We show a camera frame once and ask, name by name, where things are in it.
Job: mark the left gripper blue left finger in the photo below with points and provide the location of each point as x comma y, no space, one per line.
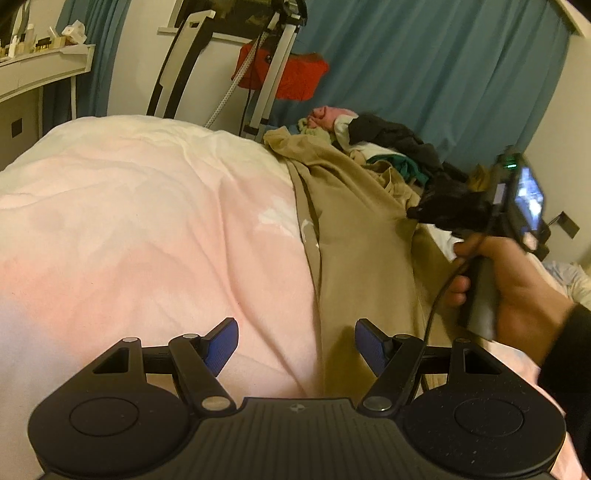
217,347

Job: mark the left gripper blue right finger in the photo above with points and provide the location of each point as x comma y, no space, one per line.
374,345

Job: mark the beige trousers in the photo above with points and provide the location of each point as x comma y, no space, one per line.
367,258

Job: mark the black sleeved right forearm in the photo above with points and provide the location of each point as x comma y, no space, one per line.
565,376

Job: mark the pile of mixed clothes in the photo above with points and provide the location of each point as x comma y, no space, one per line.
368,139

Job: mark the person's right hand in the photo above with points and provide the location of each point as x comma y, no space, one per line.
531,314

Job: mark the large blue curtain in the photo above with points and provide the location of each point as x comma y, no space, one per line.
469,77

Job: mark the red cloth bag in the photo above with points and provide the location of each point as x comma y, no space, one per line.
300,77

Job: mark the white dressing table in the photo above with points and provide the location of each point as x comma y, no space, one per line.
22,81

